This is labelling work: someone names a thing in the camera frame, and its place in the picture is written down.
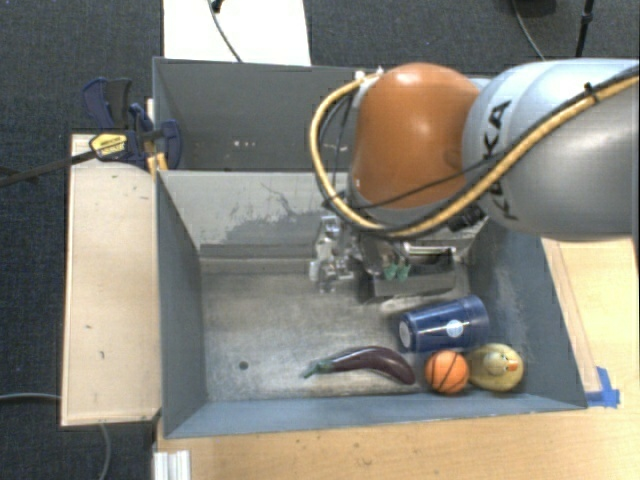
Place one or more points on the yellow toy duck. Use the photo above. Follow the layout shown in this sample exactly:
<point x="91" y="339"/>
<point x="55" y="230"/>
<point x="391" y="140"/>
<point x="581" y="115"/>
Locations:
<point x="497" y="367"/>

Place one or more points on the blue cup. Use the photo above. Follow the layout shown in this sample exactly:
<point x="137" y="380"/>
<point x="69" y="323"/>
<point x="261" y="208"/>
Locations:
<point x="445" y="324"/>

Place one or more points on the pale wood flat board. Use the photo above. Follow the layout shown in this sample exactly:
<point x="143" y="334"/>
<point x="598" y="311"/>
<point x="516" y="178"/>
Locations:
<point x="112" y="288"/>

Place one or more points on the purple toy eggplant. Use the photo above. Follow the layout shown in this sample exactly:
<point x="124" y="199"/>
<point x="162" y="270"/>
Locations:
<point x="372" y="362"/>

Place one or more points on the orange toy basketball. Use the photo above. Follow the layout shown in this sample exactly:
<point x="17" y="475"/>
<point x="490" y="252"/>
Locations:
<point x="446" y="372"/>

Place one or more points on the grey rectangular box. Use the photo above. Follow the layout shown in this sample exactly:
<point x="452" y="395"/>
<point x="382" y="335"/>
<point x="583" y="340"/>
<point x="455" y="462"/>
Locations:
<point x="425" y="283"/>

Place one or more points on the black cylinder on white bracket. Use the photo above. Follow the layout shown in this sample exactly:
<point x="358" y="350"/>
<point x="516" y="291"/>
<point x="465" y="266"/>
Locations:
<point x="466" y="217"/>

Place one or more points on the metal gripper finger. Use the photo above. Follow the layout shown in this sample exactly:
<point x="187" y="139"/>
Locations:
<point x="330" y="274"/>
<point x="332" y="233"/>

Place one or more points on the grey metal bin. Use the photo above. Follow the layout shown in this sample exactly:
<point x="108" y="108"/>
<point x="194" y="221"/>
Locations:
<point x="280" y="318"/>

